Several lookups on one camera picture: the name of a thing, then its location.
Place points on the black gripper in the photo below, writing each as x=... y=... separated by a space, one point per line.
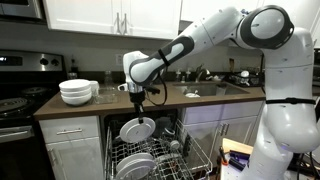
x=137 y=97

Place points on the white dinner plate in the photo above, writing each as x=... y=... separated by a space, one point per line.
x=133 y=132
x=136 y=168
x=140 y=156

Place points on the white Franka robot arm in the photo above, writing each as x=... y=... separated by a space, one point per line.
x=286 y=83

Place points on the black bowl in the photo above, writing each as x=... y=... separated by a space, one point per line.
x=164 y=126

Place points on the grey plastic lid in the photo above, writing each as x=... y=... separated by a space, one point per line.
x=117 y=137

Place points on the clear glass container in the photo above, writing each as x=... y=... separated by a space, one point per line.
x=106 y=96

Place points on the clear glass bottle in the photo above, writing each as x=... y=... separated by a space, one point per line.
x=108 y=80

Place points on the white mug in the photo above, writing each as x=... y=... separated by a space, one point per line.
x=95 y=87

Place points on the small white cup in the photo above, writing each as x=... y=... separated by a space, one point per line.
x=175 y=145

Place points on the small soap bottle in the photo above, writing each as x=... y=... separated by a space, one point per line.
x=178 y=76
x=188 y=76

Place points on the black utensil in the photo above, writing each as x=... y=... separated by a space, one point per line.
x=186 y=145

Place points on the white bowl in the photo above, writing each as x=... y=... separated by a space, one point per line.
x=76 y=94
x=76 y=100
x=74 y=84

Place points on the white base cabinet door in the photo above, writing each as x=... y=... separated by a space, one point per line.
x=238 y=128
x=203 y=136
x=80 y=160

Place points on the chrome faucet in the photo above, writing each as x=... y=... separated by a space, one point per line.
x=201 y=73

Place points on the steel kitchen sink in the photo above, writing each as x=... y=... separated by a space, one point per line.
x=210 y=89

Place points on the small glass jar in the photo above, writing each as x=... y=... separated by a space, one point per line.
x=72 y=76

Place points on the dark glass bottle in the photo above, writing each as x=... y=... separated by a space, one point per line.
x=74 y=68

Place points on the wide white drawer front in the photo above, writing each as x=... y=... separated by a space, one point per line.
x=220 y=111

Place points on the small brown kitchen item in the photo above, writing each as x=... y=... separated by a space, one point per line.
x=231 y=65

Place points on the wooden board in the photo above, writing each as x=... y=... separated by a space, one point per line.
x=236 y=145

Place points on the blue purple tool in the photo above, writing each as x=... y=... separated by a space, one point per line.
x=240 y=155

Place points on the white perforated board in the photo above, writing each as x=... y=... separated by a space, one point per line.
x=230 y=173

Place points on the black cylinder tool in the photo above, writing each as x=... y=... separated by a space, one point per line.
x=236 y=164

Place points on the black dish drying rack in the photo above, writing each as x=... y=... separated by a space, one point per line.
x=246 y=80

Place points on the black steel stove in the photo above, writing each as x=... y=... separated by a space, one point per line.
x=20 y=100

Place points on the steel microwave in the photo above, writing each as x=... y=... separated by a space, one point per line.
x=20 y=10

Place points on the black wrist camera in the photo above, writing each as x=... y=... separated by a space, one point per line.
x=152 y=90

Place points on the white wall outlet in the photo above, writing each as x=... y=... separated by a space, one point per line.
x=119 y=60

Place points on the white wall cabinet door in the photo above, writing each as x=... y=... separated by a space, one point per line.
x=153 y=16
x=80 y=15

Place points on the white wall cabinet row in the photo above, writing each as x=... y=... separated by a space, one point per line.
x=191 y=7

